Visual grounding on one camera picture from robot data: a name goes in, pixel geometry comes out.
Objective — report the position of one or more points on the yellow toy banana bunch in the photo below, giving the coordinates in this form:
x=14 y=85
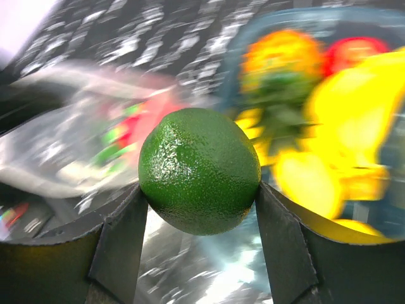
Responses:
x=336 y=155

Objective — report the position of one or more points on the green toy lime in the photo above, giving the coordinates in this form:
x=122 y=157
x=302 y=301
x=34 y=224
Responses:
x=199 y=172

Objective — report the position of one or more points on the teal transparent plastic tray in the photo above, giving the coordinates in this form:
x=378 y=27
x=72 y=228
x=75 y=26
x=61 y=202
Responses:
x=386 y=215

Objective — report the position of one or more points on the red toy pepper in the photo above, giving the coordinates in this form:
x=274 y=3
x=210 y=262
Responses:
x=124 y=139

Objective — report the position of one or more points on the toy pineapple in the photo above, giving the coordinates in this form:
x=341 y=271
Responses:
x=277 y=74

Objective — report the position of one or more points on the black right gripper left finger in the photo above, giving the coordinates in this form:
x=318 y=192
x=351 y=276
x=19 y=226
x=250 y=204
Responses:
x=101 y=249

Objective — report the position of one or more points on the clear polka-dot zip bag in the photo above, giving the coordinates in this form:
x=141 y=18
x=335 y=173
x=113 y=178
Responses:
x=52 y=122

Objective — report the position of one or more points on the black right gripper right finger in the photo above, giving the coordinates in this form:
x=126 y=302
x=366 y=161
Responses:
x=311 y=259

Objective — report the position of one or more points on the red toy apple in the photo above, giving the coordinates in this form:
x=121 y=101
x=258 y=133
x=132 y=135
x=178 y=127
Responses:
x=348 y=52

